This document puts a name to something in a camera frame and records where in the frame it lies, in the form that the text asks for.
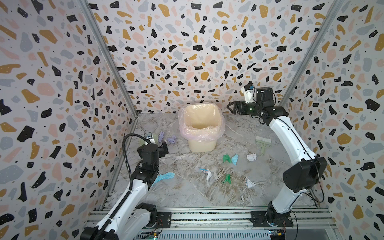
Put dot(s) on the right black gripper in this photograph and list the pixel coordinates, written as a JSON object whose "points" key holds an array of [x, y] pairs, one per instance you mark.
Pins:
{"points": [[240, 107]]}

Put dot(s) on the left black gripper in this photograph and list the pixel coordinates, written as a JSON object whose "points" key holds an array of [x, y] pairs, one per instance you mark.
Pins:
{"points": [[160, 151]]}

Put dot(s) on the green plastic dustpan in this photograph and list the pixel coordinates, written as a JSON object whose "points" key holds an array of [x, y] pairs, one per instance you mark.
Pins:
{"points": [[156, 137]]}

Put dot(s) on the cream trash bin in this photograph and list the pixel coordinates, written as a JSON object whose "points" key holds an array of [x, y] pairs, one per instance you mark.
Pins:
{"points": [[201, 129]]}

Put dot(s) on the green hand brush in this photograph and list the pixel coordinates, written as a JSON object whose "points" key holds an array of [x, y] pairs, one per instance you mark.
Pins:
{"points": [[264, 143]]}

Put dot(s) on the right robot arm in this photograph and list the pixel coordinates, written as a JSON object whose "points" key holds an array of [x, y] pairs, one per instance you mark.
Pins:
{"points": [[307, 168]]}

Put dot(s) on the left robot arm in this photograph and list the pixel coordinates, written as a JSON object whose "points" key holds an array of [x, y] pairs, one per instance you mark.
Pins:
{"points": [[130, 215]]}

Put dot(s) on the teal paper scrap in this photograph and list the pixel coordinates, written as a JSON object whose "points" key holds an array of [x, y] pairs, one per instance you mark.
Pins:
{"points": [[165, 176]]}

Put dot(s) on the purple white paper scrap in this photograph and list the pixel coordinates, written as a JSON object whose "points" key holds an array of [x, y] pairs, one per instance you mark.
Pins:
{"points": [[161, 137]]}

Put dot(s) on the white lined paper scrap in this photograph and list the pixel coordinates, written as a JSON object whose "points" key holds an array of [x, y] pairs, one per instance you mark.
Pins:
{"points": [[252, 157]]}

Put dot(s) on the small green paper scrap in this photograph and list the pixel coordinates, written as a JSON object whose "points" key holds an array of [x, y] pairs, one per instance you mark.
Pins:
{"points": [[227, 179]]}

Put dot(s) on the white crumpled paper scrap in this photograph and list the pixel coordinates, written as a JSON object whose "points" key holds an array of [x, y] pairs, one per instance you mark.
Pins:
{"points": [[249, 183]]}

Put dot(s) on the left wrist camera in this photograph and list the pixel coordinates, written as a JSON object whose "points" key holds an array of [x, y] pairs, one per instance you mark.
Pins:
{"points": [[149, 136]]}

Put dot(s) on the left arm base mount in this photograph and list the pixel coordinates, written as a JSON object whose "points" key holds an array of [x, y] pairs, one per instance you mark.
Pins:
{"points": [[161, 221]]}

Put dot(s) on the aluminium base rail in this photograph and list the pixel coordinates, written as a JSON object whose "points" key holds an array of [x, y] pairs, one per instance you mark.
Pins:
{"points": [[233, 223]]}

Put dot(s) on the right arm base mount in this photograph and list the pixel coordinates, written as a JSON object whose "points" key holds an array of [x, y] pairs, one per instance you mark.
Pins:
{"points": [[266, 219]]}

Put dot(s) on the right aluminium corner post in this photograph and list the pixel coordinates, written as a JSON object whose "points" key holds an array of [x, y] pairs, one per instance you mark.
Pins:
{"points": [[331, 15]]}

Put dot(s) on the aluminium corner post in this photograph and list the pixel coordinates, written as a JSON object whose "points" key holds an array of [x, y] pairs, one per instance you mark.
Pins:
{"points": [[331, 15], [84, 5]]}

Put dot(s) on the left aluminium corner post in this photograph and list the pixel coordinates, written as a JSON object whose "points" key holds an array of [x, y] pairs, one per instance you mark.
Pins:
{"points": [[84, 5]]}

